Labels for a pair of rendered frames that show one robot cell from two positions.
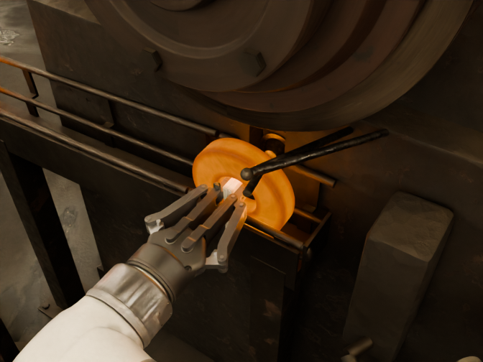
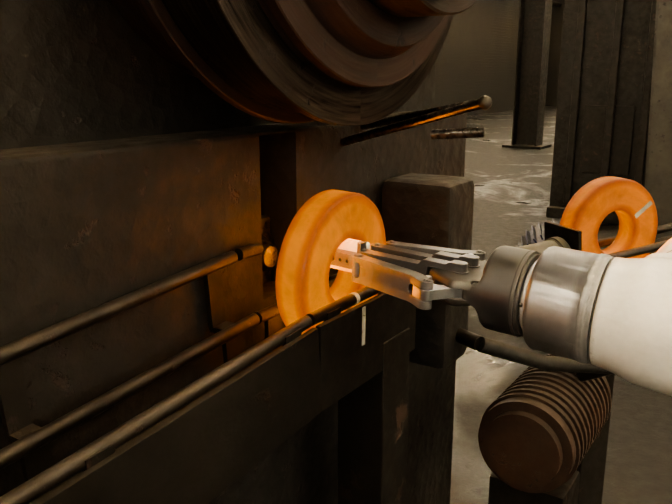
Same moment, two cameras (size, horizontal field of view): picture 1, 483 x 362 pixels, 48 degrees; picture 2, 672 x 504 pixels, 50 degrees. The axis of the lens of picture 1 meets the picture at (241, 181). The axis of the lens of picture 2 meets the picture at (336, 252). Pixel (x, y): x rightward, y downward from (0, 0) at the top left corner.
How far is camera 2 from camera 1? 95 cm
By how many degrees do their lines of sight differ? 80
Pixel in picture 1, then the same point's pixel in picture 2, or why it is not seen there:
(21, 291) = not seen: outside the picture
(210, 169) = (325, 249)
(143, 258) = (522, 253)
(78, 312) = (642, 264)
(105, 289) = (590, 260)
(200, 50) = not seen: outside the picture
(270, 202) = (378, 239)
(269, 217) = not seen: hidden behind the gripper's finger
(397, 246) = (460, 182)
